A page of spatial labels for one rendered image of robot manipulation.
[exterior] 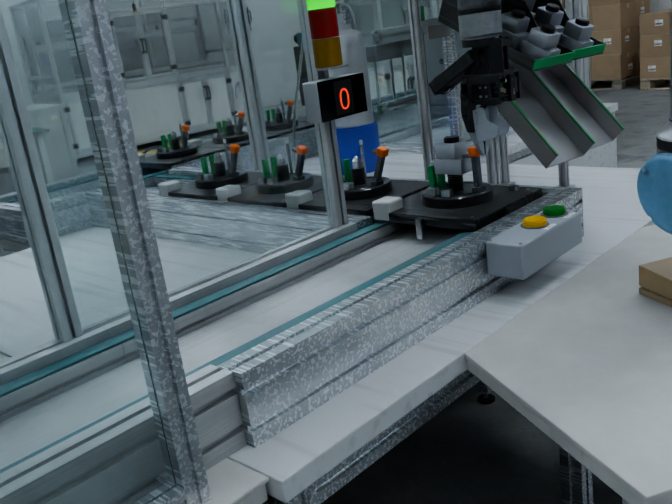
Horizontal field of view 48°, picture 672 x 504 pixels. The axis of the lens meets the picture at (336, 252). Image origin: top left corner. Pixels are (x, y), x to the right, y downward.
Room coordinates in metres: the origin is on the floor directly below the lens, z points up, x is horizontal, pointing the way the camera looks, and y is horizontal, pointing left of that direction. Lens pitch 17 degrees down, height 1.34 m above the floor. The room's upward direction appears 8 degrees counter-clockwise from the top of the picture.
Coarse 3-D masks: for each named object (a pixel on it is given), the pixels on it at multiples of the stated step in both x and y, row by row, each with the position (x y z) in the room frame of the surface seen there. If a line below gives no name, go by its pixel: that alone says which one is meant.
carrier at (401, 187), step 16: (352, 160) 1.62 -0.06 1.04; (352, 176) 1.62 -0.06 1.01; (368, 176) 1.68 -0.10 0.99; (352, 192) 1.56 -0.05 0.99; (368, 192) 1.55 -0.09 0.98; (384, 192) 1.57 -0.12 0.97; (400, 192) 1.57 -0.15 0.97; (416, 192) 1.57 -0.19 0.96; (352, 208) 1.49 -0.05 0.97; (368, 208) 1.47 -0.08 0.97
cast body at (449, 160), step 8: (448, 136) 1.45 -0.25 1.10; (456, 136) 1.44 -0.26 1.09; (440, 144) 1.44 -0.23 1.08; (448, 144) 1.42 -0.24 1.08; (456, 144) 1.42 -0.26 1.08; (464, 144) 1.44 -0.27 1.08; (440, 152) 1.44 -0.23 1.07; (448, 152) 1.42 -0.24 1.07; (456, 152) 1.42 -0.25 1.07; (464, 152) 1.44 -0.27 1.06; (440, 160) 1.44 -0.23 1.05; (448, 160) 1.42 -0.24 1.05; (456, 160) 1.41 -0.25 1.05; (464, 160) 1.41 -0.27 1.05; (440, 168) 1.44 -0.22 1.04; (448, 168) 1.43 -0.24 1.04; (456, 168) 1.41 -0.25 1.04; (464, 168) 1.41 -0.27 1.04
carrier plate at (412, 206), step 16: (496, 192) 1.45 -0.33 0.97; (512, 192) 1.44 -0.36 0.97; (528, 192) 1.42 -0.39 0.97; (400, 208) 1.43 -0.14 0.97; (416, 208) 1.41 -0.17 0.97; (432, 208) 1.40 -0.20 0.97; (464, 208) 1.37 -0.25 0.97; (480, 208) 1.35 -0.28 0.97; (496, 208) 1.33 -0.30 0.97; (432, 224) 1.34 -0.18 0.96; (448, 224) 1.31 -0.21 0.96; (464, 224) 1.29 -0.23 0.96; (480, 224) 1.28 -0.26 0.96
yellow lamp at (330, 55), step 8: (312, 40) 1.39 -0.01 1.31; (320, 40) 1.37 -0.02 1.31; (328, 40) 1.37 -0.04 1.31; (336, 40) 1.37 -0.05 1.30; (320, 48) 1.37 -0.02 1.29; (328, 48) 1.37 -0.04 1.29; (336, 48) 1.37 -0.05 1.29; (320, 56) 1.37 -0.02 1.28; (328, 56) 1.37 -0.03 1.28; (336, 56) 1.37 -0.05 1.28; (320, 64) 1.37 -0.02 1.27; (328, 64) 1.37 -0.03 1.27; (336, 64) 1.37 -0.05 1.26
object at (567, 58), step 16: (448, 0) 1.71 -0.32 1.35; (512, 0) 1.73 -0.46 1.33; (448, 16) 1.72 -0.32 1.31; (528, 16) 1.69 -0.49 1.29; (528, 32) 1.70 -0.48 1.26; (512, 48) 1.58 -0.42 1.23; (560, 48) 1.63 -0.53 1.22; (528, 64) 1.54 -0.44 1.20; (544, 64) 1.55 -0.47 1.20; (560, 64) 1.59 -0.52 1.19
